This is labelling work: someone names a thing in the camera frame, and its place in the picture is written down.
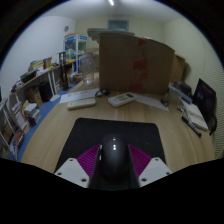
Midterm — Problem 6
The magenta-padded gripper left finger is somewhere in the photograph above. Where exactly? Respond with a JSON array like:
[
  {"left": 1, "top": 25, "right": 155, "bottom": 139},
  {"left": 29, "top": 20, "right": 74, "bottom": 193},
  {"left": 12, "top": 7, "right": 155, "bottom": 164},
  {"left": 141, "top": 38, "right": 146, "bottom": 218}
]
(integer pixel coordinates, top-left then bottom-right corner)
[{"left": 54, "top": 143, "right": 102, "bottom": 189}]

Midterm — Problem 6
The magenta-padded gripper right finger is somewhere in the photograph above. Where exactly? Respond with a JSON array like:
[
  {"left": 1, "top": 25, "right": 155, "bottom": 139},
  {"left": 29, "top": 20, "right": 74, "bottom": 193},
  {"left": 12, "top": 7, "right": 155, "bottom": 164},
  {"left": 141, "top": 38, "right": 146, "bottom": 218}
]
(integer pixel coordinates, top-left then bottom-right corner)
[{"left": 128, "top": 143, "right": 173, "bottom": 188}]

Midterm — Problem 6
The black computer mouse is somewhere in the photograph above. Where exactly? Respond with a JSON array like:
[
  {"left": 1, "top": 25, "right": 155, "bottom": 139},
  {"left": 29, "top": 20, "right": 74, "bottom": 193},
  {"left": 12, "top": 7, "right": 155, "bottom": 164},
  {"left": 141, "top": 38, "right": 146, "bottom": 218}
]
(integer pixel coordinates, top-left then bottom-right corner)
[{"left": 89, "top": 133, "right": 140, "bottom": 192}]

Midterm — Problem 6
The black mouse pad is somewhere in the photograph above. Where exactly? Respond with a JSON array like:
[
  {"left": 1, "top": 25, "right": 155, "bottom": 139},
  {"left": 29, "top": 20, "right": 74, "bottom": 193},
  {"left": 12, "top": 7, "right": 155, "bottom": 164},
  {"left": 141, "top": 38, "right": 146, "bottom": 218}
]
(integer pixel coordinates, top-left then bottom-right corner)
[{"left": 54, "top": 117, "right": 167, "bottom": 174}]

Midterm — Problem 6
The plain white remote control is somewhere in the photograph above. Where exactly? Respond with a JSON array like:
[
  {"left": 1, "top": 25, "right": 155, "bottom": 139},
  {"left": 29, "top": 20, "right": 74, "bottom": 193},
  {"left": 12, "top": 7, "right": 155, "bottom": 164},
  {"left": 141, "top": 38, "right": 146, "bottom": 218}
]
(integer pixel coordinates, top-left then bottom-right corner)
[{"left": 67, "top": 97, "right": 97, "bottom": 111}]

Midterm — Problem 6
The large white book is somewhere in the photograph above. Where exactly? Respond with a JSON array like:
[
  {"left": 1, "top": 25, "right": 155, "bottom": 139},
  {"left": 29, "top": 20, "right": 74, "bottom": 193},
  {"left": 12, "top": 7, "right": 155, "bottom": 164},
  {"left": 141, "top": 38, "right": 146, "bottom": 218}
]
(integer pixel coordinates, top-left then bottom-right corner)
[{"left": 184, "top": 103, "right": 210, "bottom": 132}]

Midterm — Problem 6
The printed white paper sheet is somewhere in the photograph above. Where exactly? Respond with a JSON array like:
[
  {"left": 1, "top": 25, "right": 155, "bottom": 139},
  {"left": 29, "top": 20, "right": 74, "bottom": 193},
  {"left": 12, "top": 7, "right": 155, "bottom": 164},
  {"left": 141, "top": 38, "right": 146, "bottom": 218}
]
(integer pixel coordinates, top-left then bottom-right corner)
[{"left": 59, "top": 87, "right": 100, "bottom": 104}]

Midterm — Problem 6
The cluttered shelf unit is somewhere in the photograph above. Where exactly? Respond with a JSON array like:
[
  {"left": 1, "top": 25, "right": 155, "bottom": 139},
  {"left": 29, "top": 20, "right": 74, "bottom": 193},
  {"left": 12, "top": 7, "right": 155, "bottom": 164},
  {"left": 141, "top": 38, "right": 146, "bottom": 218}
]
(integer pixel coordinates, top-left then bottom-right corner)
[{"left": 0, "top": 58, "right": 64, "bottom": 161}]

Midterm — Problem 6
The white remote control with buttons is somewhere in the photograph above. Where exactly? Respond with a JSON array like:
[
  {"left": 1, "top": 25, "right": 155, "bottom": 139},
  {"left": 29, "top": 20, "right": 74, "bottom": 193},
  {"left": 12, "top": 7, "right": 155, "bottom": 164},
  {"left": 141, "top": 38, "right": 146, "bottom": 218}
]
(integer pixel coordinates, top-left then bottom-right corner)
[{"left": 107, "top": 92, "right": 137, "bottom": 108}]

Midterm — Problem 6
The black office chair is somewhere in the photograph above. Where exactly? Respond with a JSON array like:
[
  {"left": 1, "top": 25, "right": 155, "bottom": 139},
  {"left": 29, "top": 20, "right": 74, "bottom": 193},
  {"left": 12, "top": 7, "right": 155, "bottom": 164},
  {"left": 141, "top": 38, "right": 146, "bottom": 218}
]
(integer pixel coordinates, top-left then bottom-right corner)
[{"left": 192, "top": 78, "right": 218, "bottom": 136}]

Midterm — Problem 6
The black standing rack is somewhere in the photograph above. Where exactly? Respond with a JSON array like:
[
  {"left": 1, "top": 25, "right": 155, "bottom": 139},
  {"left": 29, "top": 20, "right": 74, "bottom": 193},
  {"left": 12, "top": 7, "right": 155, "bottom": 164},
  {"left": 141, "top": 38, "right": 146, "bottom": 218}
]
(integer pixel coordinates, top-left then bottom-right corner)
[{"left": 58, "top": 51, "right": 70, "bottom": 91}]

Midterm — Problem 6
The clear plastic jar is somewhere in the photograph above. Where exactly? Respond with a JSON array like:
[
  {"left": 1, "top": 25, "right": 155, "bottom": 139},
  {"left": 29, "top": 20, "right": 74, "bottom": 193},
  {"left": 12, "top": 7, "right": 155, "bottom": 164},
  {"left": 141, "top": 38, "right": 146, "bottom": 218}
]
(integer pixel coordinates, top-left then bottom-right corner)
[{"left": 80, "top": 53, "right": 98, "bottom": 85}]

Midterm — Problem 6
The large brown cardboard box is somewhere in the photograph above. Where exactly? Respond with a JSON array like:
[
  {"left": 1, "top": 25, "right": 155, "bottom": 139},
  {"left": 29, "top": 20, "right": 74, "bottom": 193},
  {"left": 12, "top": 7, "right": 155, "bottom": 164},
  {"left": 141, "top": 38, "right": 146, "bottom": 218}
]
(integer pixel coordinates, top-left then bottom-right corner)
[{"left": 98, "top": 31, "right": 176, "bottom": 96}]

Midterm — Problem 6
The blue glass-fronted machine cabinet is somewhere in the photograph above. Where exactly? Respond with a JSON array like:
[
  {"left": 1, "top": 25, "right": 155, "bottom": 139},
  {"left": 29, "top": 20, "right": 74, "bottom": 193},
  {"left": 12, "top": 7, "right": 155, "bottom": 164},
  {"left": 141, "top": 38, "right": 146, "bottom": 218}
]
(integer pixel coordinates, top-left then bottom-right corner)
[{"left": 63, "top": 34, "right": 88, "bottom": 74}]

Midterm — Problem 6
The grey-framed window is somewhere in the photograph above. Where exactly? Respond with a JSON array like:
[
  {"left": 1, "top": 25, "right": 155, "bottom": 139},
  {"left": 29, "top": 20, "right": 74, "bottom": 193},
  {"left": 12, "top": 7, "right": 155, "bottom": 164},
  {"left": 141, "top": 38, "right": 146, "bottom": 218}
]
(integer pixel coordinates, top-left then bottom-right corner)
[{"left": 107, "top": 19, "right": 130, "bottom": 32}]

